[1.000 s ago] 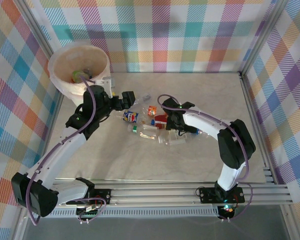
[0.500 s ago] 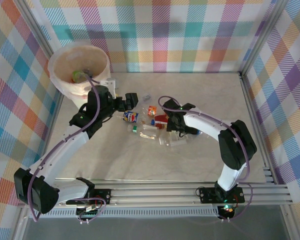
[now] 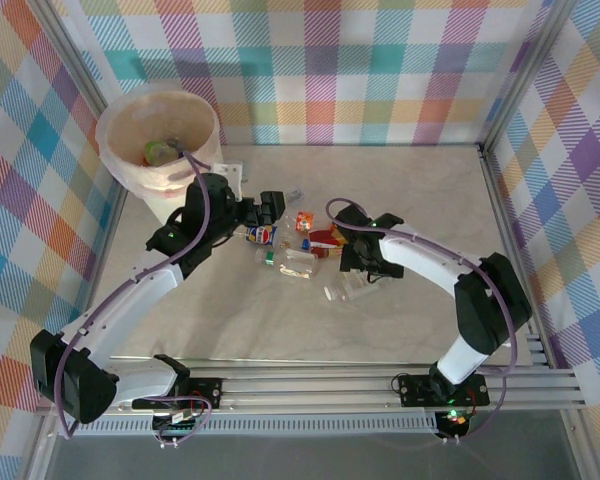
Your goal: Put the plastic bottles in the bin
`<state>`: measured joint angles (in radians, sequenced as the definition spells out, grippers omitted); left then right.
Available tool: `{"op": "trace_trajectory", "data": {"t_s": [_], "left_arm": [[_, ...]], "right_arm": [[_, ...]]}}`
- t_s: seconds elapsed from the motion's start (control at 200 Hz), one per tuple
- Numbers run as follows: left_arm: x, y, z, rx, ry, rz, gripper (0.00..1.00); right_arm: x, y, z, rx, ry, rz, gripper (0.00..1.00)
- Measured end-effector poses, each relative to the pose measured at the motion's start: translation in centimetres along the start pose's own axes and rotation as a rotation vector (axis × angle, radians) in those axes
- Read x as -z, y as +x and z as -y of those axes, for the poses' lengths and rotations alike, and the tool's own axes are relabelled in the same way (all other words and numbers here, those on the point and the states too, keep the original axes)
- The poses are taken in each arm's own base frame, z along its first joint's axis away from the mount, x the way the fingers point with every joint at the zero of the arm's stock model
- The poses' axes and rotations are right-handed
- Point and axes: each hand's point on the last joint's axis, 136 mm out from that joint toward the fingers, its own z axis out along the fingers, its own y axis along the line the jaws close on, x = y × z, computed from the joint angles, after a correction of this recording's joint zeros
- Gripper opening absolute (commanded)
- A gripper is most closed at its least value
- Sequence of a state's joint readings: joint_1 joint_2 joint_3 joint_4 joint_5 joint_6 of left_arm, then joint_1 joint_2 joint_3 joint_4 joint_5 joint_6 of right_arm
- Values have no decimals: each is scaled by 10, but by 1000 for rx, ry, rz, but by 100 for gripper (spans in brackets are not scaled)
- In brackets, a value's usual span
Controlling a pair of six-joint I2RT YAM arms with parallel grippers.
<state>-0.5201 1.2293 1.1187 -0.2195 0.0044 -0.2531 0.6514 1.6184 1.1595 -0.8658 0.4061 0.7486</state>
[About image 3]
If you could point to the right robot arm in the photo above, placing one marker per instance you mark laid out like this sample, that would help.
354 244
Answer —
430 255

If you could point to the Pepsi label plastic bottle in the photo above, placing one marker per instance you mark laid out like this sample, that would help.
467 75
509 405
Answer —
262 236

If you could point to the aluminium frame post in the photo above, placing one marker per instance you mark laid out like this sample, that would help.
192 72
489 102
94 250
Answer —
524 70
75 55

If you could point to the plaid backdrop cloth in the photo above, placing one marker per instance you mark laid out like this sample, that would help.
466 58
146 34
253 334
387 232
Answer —
570 175
330 75
30 150

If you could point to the clear bottle with white label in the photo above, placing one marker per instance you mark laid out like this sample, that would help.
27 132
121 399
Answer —
347 291

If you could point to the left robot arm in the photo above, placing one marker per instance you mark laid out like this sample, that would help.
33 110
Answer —
125 300

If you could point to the clear bottle with white cap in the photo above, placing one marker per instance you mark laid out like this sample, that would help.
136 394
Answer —
295 194

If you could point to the grey metal shelf panel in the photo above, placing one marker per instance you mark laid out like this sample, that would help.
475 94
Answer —
305 460

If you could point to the aluminium table side rail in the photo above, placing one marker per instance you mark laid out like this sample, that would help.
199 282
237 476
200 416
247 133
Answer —
505 220

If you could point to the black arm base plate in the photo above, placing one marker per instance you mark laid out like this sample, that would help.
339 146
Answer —
205 390
415 392

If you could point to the translucent bin liner bag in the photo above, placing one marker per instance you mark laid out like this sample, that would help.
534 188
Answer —
130 165

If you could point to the white ribbed plastic bin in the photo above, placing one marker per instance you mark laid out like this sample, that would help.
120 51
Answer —
162 207

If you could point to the clear bottle with green label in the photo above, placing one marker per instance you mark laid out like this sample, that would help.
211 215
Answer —
290 262

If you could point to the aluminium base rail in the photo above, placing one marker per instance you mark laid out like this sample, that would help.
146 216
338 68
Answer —
305 395

